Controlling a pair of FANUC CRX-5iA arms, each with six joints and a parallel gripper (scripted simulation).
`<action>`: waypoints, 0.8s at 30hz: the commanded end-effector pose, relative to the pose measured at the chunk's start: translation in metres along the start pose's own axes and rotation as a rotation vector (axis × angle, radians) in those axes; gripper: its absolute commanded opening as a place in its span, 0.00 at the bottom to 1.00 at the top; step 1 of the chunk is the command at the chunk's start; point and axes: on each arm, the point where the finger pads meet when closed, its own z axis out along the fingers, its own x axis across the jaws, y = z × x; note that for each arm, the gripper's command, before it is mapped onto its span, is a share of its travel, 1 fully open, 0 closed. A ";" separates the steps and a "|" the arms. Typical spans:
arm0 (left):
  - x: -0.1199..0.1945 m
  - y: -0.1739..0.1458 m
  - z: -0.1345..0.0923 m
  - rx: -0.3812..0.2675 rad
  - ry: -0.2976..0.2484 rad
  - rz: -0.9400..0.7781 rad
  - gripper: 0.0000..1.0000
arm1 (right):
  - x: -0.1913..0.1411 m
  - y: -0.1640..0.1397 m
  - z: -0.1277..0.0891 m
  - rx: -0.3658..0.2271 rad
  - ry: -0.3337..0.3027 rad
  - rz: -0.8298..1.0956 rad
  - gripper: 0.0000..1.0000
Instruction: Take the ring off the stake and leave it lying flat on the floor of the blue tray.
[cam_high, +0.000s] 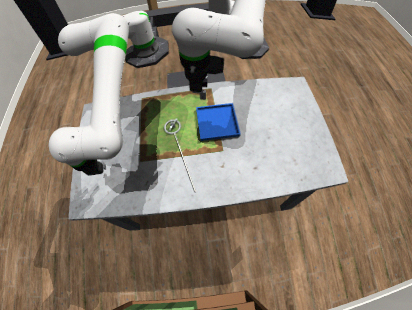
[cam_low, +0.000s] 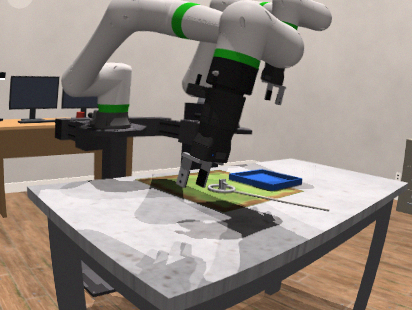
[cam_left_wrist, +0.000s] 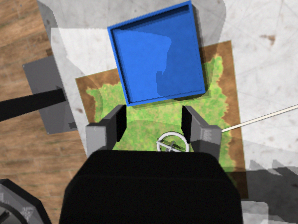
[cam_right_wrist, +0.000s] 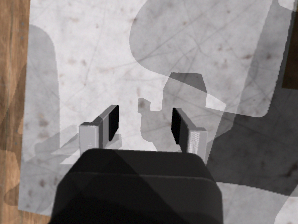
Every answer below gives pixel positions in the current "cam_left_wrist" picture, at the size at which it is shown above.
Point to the green grassy ground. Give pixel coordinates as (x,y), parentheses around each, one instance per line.
(102,92)

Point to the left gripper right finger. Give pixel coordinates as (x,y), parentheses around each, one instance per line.
(197,132)

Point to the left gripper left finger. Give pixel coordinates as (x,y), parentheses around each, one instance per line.
(104,134)

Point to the blue tray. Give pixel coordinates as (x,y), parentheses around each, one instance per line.
(157,55)

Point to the white ring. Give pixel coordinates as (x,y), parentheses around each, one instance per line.
(176,134)

